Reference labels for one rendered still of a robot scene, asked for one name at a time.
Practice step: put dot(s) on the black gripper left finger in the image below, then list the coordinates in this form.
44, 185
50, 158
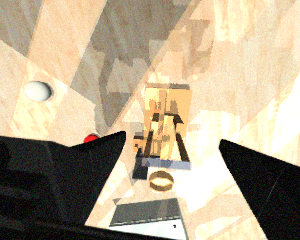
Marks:
77, 174

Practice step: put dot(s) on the dark red ball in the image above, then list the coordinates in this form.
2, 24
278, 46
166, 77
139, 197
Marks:
89, 138

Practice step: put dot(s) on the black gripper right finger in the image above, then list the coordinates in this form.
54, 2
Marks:
270, 186

